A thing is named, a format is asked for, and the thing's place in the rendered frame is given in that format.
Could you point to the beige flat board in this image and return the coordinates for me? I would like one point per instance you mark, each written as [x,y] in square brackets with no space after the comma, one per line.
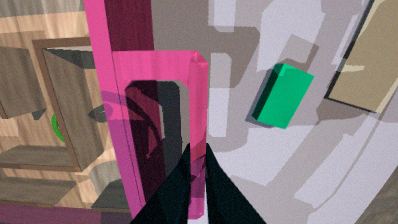
[368,75]

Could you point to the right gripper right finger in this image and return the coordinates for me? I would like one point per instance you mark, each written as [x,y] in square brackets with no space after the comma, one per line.
[230,205]

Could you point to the green rectangular block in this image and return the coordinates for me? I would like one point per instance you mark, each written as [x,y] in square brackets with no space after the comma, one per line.
[282,95]

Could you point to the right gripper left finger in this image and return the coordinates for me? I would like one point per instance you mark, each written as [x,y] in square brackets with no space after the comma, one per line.
[165,206]

